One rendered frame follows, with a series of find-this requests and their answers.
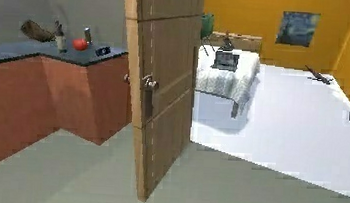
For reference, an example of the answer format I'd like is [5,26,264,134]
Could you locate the gray laptop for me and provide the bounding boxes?
[210,49,242,73]

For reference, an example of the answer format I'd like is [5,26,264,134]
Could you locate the brown wooden room door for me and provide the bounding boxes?
[112,0,205,203]

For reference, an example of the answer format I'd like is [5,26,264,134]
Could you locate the dark small statue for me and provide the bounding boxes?
[220,29,236,53]

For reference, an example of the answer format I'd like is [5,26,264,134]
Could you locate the green chair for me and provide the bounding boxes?
[198,12,218,58]

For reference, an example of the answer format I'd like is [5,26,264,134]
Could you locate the small black box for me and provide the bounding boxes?
[94,45,112,58]

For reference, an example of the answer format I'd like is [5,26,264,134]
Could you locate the grey pepper shaker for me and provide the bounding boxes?
[83,27,94,45]

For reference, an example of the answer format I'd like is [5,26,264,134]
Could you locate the red tomato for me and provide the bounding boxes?
[72,37,89,52]

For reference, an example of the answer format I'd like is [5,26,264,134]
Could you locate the red-brown kitchen counter cupboard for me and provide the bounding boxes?
[0,39,137,181]

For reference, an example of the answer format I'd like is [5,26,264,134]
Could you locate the grey glass bottle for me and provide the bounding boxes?
[53,20,70,55]

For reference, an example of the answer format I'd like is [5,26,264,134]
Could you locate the blue framed painting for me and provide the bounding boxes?
[274,10,322,49]

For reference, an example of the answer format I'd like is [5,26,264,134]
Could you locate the black baseball bat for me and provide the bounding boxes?
[303,64,335,86]

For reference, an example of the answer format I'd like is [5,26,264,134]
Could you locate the brown bread loaf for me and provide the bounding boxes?
[19,18,57,44]

